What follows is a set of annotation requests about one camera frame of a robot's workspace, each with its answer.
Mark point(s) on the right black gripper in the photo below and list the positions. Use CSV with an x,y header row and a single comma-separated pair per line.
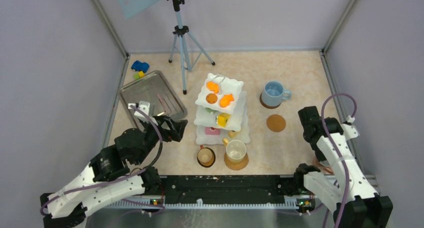
x,y
318,153

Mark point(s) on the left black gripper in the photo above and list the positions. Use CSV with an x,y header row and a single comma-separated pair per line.
x,y
177,130

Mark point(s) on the pink cake toy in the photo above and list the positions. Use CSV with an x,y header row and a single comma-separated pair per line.
x,y
210,131

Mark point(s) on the plain brown round coaster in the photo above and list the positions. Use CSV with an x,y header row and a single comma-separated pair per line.
x,y
276,123

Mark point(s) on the small orange-rimmed mug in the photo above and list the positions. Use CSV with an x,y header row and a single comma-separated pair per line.
x,y
205,154

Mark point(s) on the orange round pastry toy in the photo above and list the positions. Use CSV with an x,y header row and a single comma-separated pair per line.
x,y
211,98

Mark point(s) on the yellow cake slice toy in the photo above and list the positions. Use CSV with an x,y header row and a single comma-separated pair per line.
x,y
222,119

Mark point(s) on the dark wooden round saucer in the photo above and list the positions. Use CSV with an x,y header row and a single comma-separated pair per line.
x,y
267,106

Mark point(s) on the yellow white cake toy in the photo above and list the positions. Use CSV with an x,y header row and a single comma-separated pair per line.
x,y
233,134

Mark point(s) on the light blue ceramic cup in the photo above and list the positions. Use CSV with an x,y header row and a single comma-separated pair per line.
x,y
274,93

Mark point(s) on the yellow ceramic cup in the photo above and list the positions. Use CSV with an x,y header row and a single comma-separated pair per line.
x,y
235,150

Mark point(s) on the green swirl roll cake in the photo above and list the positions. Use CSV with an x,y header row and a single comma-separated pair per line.
x,y
209,110

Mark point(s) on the black orange round coaster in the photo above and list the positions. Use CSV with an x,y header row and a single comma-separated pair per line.
x,y
206,164

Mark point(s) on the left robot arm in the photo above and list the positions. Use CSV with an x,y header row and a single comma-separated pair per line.
x,y
121,170

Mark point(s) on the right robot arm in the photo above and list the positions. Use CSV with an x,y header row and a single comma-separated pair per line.
x,y
353,201

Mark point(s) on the metal baking tray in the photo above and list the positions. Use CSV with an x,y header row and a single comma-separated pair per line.
x,y
147,88

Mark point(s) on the white three-tier serving stand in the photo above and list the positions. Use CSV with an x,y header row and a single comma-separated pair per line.
x,y
221,111

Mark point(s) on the green yellow block toy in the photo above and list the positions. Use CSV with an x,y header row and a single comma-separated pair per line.
x,y
138,75

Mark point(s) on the light blue tripod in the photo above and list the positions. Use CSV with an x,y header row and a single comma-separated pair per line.
x,y
179,43

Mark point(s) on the white mug red handle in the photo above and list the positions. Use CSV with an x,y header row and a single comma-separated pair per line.
x,y
322,165

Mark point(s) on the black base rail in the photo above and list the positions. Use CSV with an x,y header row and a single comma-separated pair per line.
x,y
230,191

